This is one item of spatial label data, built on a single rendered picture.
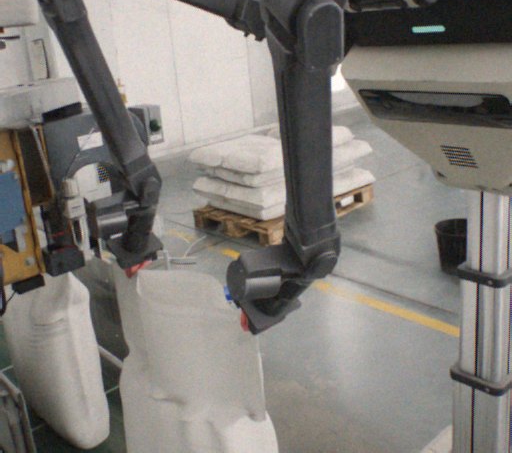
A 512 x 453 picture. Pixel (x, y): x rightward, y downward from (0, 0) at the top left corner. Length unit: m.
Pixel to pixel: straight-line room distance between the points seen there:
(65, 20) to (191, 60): 5.51
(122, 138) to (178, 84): 5.29
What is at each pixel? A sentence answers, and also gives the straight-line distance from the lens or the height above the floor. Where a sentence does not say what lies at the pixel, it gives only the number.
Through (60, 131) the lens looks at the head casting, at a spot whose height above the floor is 1.32.
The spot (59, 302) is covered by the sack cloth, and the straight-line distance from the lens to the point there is 1.67.
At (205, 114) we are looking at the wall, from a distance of 6.58.
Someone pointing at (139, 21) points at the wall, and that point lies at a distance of 6.13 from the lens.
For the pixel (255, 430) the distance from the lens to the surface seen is 1.19.
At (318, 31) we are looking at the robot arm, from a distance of 0.56.
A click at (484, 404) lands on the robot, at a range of 1.50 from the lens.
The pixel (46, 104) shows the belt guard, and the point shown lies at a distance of 1.27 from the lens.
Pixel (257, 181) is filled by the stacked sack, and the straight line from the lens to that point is 4.08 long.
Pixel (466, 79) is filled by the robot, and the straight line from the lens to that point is 1.02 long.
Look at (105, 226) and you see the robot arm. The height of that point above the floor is 1.17.
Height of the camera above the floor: 1.51
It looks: 16 degrees down
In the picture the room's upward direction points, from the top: 5 degrees counter-clockwise
